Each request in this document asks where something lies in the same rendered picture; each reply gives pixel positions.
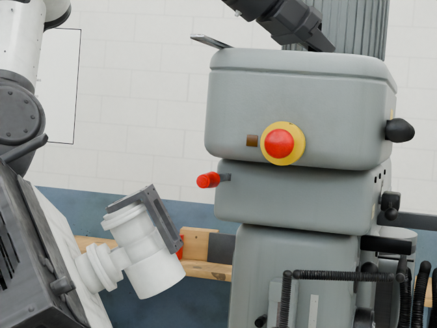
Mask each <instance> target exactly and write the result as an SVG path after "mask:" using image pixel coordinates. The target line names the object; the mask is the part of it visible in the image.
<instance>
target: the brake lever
mask: <svg viewBox="0 0 437 328"><path fill-rule="evenodd" d="M231 175H232V174H231V173H223V174H217V173H216V172H213V171H211V172H207V173H205V174H201V175H199V176H198V177H197V179H196V184H197V186H198V187H200V188H202V189H205V188H214V187H217V186H218V185H219V183H220V182H225V181H231Z"/></svg>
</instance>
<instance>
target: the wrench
mask: <svg viewBox="0 0 437 328"><path fill-rule="evenodd" d="M190 39H193V40H195V41H198V42H201V43H203V44H206V45H208V46H211V47H213V48H217V49H219V50H221V49H224V48H234V47H233V46H230V45H227V44H225V43H223V42H220V41H218V40H215V39H214V38H211V37H208V36H206V35H204V34H191V35H190Z"/></svg>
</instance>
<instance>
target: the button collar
mask: <svg viewBox="0 0 437 328"><path fill-rule="evenodd" d="M275 129H284V130H287V131H288V132H289V133H290V134H291V135H292V136H293V139H294V143H295V144H294V148H293V151H292V152H291V153H290V154H289V155H288V156H287V157H285V158H282V159H277V158H273V157H271V156H270V155H268V153H267V152H266V150H265V146H264V141H265V138H266V136H267V134H268V133H269V132H270V131H272V130H275ZM305 146H306V141H305V137H304V134H303V132H302V131H301V129H300V128H299V127H298V126H296V125H294V124H292V123H290V122H275V123H273V124H271V125H270V126H268V127H267V128H266V129H265V131H264V132H263V134H262V136H261V140H260V147H261V151H262V153H263V155H264V156H265V158H266V159H267V160H268V161H270V162H271V163H273V164H275V165H290V164H292V163H294V162H296V161H297V160H299V159H300V157H301V156H302V155H303V153H304V150H305Z"/></svg>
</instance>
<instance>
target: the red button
mask: <svg viewBox="0 0 437 328"><path fill-rule="evenodd" d="M294 144H295V143H294V139H293V136H292V135H291V134H290V133H289V132H288V131H287V130H284V129H275V130H272V131H270V132H269V133H268V134H267V136H266V138H265V141H264V146H265V150H266V152H267V153H268V155H270V156H271V157H273V158H277V159H282V158H285V157H287V156H288V155H289V154H290V153H291V152H292V151H293V148H294Z"/></svg>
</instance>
